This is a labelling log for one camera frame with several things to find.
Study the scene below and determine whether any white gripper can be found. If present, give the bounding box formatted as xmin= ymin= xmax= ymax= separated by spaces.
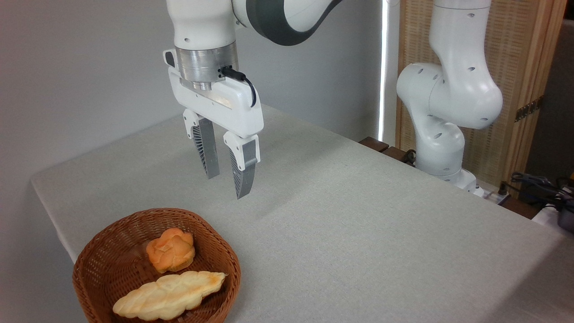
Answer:
xmin=163 ymin=48 xmax=264 ymax=200

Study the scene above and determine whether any round orange bread roll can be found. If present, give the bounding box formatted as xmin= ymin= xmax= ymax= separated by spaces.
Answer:
xmin=146 ymin=227 xmax=196 ymax=274

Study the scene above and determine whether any long pale braided bread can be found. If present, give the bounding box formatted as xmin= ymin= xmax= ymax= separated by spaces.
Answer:
xmin=113 ymin=271 xmax=227 ymax=321

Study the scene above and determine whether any grey tablecloth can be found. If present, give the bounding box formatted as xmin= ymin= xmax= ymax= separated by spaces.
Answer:
xmin=30 ymin=104 xmax=574 ymax=323

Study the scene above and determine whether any brown wicker basket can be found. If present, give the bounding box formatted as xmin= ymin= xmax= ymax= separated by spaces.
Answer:
xmin=73 ymin=208 xmax=242 ymax=323

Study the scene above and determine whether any wooden woven screen divider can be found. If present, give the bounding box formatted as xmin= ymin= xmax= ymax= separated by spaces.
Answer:
xmin=396 ymin=0 xmax=568 ymax=198

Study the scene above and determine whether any metal hinge on divider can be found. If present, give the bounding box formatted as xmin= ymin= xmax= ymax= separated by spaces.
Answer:
xmin=514 ymin=96 xmax=544 ymax=122

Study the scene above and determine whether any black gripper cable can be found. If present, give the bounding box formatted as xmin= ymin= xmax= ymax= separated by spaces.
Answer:
xmin=220 ymin=66 xmax=258 ymax=108

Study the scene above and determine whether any bundle of black cables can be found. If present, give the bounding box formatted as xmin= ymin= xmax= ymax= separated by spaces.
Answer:
xmin=499 ymin=172 xmax=574 ymax=212

